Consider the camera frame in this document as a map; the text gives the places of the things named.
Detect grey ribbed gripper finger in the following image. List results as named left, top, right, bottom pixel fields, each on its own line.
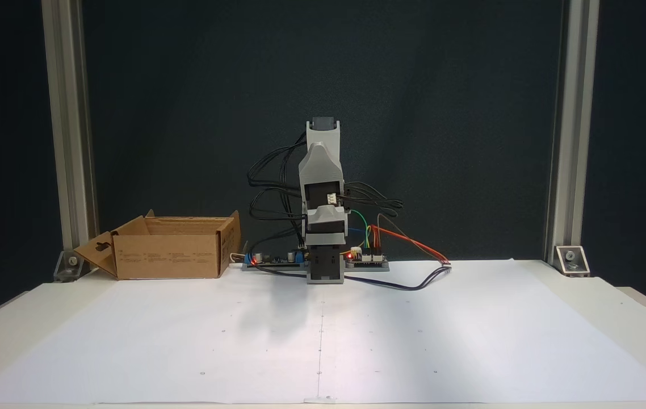
left=305, top=234, right=350, bottom=247

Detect motor driver circuit board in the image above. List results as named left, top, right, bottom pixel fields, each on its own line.
left=345, top=250, right=390, bottom=272

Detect circuit board with blue part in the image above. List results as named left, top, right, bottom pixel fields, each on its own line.
left=242, top=249, right=308, bottom=269

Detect brown cardboard box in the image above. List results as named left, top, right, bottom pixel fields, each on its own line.
left=73, top=210, right=242, bottom=281

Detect large white paper sheet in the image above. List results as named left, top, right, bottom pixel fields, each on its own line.
left=0, top=258, right=646, bottom=406

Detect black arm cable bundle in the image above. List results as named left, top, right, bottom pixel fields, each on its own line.
left=342, top=181, right=405, bottom=220
left=246, top=132, right=310, bottom=263

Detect coloured jumper wires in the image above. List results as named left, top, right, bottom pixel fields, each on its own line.
left=346, top=210, right=384, bottom=257

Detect orange red wires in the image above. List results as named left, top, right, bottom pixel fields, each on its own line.
left=371, top=224, right=450, bottom=265

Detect black cable with white connector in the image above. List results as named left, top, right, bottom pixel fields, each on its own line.
left=244, top=260, right=453, bottom=292

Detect metal corner bracket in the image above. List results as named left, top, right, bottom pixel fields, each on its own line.
left=53, top=250, right=83, bottom=283
left=553, top=245, right=591, bottom=278

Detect aluminium frame post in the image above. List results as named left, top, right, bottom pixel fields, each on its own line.
left=41, top=0, right=100, bottom=269
left=544, top=0, right=601, bottom=268

